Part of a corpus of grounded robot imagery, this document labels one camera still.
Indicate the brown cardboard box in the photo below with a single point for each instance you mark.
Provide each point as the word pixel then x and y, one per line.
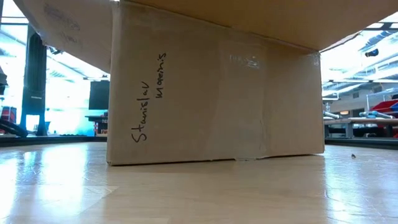
pixel 202 109

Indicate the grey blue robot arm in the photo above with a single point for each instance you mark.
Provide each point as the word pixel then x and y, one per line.
pixel 376 114
pixel 332 115

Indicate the black ceiling device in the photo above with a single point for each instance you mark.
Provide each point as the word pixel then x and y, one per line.
pixel 54 50
pixel 371 52

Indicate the wooden background table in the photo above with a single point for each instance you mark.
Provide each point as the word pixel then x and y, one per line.
pixel 357 121

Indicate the tall black column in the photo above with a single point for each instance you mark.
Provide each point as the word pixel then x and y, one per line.
pixel 34 93

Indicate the red storage bins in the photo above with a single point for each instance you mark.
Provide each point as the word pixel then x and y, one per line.
pixel 385 106

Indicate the red crate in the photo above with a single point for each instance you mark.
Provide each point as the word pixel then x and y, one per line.
pixel 8 114

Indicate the black wall screen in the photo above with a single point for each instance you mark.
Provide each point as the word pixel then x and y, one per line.
pixel 99 95

